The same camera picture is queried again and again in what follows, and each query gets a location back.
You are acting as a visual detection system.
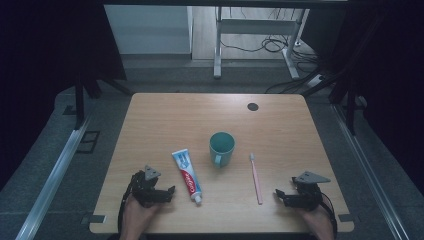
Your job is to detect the white power strip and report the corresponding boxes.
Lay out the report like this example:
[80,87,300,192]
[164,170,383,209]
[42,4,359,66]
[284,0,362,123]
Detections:
[306,73,326,89]

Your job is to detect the person's left hand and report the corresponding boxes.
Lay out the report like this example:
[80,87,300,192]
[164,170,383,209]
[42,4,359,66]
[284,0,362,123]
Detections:
[119,194,161,240]

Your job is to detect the black floor cables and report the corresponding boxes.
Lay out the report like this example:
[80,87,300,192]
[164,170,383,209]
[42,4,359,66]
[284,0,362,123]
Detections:
[219,8,323,95]

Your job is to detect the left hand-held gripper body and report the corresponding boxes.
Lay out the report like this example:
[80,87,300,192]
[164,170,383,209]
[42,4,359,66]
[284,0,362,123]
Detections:
[128,164,162,208]

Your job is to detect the pink toothbrush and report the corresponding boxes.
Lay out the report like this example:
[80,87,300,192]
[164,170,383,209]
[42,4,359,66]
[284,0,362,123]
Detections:
[249,152,264,206]

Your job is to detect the black metal stand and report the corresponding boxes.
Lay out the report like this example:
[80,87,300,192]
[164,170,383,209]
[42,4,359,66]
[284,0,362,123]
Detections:
[73,66,134,132]
[301,13,369,136]

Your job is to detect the person's right hand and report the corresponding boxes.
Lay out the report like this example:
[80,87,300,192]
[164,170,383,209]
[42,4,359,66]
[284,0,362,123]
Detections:
[300,203,336,240]

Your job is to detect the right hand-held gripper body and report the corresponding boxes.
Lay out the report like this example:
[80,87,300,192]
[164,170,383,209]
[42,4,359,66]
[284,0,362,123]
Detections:
[292,170,331,212]

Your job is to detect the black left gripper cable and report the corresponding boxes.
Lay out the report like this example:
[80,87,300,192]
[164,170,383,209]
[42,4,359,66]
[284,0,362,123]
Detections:
[116,173,138,236]

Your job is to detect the white metal desk frame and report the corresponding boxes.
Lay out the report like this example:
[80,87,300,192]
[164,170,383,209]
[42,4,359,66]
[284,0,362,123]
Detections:
[213,6,310,81]

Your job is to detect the black floor bracket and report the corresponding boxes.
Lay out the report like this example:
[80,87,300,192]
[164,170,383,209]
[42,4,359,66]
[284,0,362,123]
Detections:
[75,130,101,155]

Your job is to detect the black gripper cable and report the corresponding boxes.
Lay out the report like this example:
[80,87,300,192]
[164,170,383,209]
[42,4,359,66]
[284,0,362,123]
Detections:
[319,192,339,238]
[116,173,138,236]

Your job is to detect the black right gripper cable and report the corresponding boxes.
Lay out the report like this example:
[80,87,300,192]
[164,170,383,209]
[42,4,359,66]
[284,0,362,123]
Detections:
[319,192,339,238]

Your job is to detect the blue and red toothpaste tube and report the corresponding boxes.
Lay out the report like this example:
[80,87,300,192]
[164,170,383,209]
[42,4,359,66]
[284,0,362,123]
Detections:
[171,148,204,206]

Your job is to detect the white panel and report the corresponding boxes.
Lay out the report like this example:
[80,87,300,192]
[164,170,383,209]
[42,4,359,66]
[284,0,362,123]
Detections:
[103,4,194,55]

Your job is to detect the aluminium rail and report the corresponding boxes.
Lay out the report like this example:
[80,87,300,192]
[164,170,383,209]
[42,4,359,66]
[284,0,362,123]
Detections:
[14,114,94,240]
[330,103,402,240]

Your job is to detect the dark curtain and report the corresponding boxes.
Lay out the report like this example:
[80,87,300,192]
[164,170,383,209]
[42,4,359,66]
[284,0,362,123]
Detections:
[0,0,128,193]
[311,0,424,198]

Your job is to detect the teal cup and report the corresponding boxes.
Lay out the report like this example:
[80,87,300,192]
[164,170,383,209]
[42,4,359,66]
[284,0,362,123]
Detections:
[209,131,237,169]

